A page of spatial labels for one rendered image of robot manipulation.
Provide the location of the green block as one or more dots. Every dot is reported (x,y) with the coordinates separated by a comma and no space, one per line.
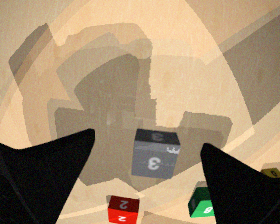
(200,203)

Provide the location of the yellow block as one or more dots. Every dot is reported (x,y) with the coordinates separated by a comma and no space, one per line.
(271,172)

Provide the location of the grey block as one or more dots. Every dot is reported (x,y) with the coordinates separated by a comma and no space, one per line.
(155,153)

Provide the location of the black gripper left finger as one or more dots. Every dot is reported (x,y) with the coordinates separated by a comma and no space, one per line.
(43,176)

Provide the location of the red block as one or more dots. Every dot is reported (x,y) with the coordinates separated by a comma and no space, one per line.
(123,210)

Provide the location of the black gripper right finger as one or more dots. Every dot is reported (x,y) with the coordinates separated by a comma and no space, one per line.
(239,194)

